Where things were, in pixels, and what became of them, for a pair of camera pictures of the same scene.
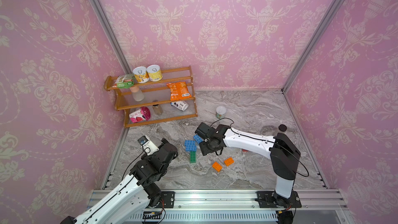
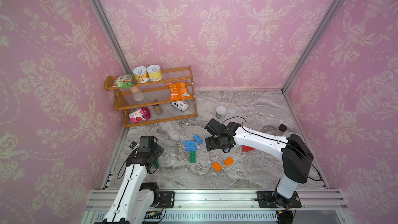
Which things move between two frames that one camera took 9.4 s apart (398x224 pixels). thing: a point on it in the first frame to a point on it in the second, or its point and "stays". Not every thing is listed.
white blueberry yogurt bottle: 181,105 stays
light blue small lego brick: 198,139 stays
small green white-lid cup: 220,111 stays
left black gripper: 165,141 to 157,151
